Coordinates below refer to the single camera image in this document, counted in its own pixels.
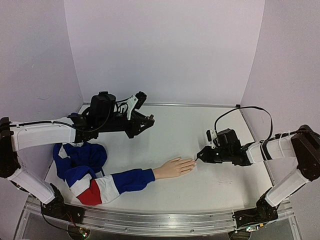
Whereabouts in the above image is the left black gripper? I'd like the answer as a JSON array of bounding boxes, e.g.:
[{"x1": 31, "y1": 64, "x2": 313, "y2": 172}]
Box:
[{"x1": 98, "y1": 111, "x2": 155, "y2": 139}]

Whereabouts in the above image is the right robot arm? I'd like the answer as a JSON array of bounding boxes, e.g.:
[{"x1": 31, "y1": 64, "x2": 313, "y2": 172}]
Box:
[{"x1": 196, "y1": 125, "x2": 320, "y2": 227}]

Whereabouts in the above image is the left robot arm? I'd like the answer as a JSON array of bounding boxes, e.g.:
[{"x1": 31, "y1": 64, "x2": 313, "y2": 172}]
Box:
[{"x1": 0, "y1": 91, "x2": 155, "y2": 219}]

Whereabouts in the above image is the mannequin hand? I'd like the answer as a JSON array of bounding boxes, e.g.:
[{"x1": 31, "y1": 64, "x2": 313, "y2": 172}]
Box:
[{"x1": 152, "y1": 157, "x2": 196, "y2": 180}]

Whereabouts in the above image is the blue white red jacket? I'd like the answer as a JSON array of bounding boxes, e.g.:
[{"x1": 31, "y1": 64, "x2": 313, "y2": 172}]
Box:
[{"x1": 52, "y1": 142, "x2": 156, "y2": 206}]

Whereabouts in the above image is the aluminium back rail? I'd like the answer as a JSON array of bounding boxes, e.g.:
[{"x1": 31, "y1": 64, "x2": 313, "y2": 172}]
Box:
[{"x1": 143, "y1": 102, "x2": 241, "y2": 109}]

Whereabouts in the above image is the aluminium rail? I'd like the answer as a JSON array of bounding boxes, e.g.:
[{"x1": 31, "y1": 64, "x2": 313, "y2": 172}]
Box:
[
  {"x1": 143, "y1": 102, "x2": 241, "y2": 109},
  {"x1": 16, "y1": 196, "x2": 299, "y2": 239}
]

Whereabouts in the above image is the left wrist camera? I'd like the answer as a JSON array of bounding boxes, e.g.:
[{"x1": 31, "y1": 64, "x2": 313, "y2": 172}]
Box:
[{"x1": 126, "y1": 91, "x2": 147, "y2": 121}]

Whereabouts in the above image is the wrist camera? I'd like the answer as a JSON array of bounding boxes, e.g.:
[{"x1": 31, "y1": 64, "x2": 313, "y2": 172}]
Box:
[
  {"x1": 206, "y1": 129, "x2": 219, "y2": 149},
  {"x1": 126, "y1": 91, "x2": 147, "y2": 121}
]

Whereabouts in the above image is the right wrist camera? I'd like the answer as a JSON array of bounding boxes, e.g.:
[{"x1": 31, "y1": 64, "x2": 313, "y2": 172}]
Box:
[{"x1": 206, "y1": 129, "x2": 219, "y2": 149}]

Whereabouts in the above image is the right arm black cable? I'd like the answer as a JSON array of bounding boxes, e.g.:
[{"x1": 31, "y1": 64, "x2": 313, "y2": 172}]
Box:
[{"x1": 214, "y1": 106, "x2": 274, "y2": 142}]

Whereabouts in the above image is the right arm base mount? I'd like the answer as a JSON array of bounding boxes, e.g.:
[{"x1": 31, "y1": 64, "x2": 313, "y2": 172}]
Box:
[{"x1": 232, "y1": 195, "x2": 280, "y2": 230}]

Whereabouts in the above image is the aluminium front rail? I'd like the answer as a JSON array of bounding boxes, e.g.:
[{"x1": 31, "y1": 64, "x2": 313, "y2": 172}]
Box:
[{"x1": 16, "y1": 196, "x2": 299, "y2": 239}]

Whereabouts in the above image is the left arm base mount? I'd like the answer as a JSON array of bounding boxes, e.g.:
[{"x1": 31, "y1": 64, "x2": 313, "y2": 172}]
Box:
[{"x1": 41, "y1": 196, "x2": 85, "y2": 224}]

